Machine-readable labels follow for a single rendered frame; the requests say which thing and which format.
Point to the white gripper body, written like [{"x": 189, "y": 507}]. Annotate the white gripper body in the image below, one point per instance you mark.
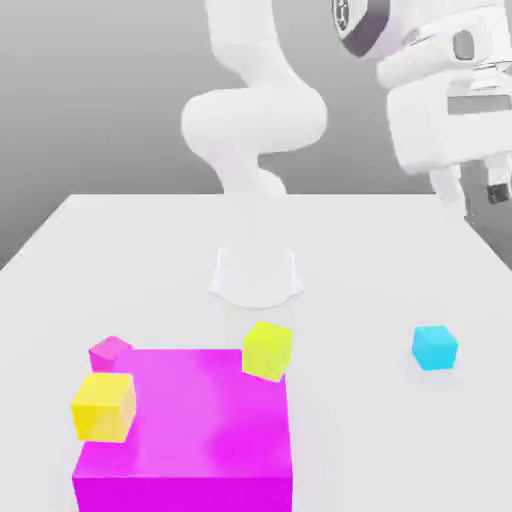
[{"x": 424, "y": 128}]

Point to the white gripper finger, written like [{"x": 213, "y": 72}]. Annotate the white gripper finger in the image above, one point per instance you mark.
[
  {"x": 500, "y": 180},
  {"x": 447, "y": 188}
]

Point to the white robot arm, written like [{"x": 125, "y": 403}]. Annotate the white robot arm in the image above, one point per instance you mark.
[{"x": 252, "y": 120}]

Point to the small cyan cube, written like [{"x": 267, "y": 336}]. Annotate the small cyan cube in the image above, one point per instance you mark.
[{"x": 434, "y": 348}]

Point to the small lime cube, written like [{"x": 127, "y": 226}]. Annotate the small lime cube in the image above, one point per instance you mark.
[{"x": 267, "y": 352}]

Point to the small pink cube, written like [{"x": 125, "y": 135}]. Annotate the small pink cube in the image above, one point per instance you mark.
[{"x": 104, "y": 352}]

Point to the small yellow cube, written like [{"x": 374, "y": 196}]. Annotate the small yellow cube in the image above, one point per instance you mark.
[{"x": 102, "y": 408}]

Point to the large magenta box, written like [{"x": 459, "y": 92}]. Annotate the large magenta box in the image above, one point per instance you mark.
[{"x": 200, "y": 432}]

